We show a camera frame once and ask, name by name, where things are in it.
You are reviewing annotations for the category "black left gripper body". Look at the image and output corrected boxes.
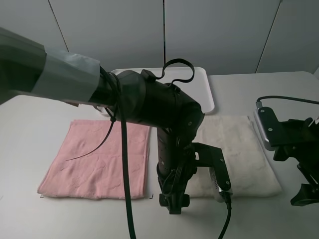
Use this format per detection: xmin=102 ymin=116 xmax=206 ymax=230
xmin=157 ymin=127 xmax=197 ymax=199

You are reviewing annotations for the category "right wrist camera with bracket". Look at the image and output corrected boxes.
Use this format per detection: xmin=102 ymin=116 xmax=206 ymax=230
xmin=254 ymin=107 xmax=283 ymax=151

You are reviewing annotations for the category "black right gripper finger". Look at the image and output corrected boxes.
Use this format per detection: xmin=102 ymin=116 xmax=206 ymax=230
xmin=291 ymin=184 xmax=319 ymax=206

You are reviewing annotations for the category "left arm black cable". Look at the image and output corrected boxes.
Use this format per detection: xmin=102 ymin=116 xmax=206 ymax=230
xmin=65 ymin=58 xmax=234 ymax=239

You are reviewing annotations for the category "white rectangular plastic tray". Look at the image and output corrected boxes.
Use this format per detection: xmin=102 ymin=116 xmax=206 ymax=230
xmin=96 ymin=67 xmax=216 ymax=117

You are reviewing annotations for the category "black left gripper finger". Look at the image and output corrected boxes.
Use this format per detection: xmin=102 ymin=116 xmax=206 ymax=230
xmin=168 ymin=192 xmax=190 ymax=215
xmin=159 ymin=194 xmax=171 ymax=207

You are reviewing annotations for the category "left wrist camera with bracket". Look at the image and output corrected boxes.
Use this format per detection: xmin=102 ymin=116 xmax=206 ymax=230
xmin=192 ymin=142 xmax=233 ymax=206

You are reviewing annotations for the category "cream white towel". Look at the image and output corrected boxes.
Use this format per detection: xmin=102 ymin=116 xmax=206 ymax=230
xmin=194 ymin=116 xmax=282 ymax=198

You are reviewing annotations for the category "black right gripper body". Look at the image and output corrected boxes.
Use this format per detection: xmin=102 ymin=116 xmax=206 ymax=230
xmin=273 ymin=118 xmax=319 ymax=184

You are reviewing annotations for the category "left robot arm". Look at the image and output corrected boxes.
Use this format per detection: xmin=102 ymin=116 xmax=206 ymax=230
xmin=0 ymin=29 xmax=204 ymax=215

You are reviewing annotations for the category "pink towel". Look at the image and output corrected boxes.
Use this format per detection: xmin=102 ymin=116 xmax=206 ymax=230
xmin=37 ymin=119 xmax=150 ymax=199

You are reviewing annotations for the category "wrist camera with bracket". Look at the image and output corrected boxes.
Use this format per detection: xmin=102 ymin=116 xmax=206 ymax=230
xmin=192 ymin=142 xmax=233 ymax=206
xmin=254 ymin=107 xmax=283 ymax=151

